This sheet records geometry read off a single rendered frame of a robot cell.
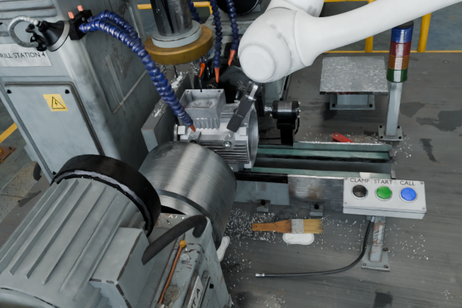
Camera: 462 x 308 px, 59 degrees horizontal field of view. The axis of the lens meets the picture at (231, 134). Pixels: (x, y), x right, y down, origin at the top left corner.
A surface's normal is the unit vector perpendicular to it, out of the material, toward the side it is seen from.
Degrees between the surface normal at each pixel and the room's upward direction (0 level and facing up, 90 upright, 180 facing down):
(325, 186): 90
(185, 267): 0
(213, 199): 58
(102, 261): 0
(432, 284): 0
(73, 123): 90
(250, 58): 88
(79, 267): 49
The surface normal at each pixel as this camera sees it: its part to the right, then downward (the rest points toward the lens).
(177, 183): 0.21, -0.73
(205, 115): -0.20, 0.62
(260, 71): -0.49, 0.55
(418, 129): -0.14, -0.79
